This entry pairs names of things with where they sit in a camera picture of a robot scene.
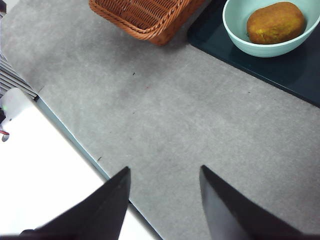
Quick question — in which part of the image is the brown kiwifruit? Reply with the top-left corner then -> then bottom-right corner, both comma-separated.
246,1 -> 306,45

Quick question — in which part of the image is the black rectangular tray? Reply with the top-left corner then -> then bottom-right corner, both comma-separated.
187,0 -> 320,108

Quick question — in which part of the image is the teal ribbed bowl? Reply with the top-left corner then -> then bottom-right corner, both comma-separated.
222,0 -> 320,58

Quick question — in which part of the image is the grey ribbed panel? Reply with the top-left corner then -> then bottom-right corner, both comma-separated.
0,53 -> 40,101

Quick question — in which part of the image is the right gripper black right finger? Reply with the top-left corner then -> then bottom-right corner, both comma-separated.
199,164 -> 310,240

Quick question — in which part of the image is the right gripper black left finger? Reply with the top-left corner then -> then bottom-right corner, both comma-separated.
19,166 -> 131,240

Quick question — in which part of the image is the brown wicker basket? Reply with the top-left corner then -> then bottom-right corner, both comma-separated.
88,0 -> 208,46

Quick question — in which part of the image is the white rounded device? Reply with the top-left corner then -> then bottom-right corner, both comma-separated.
0,87 -> 32,143

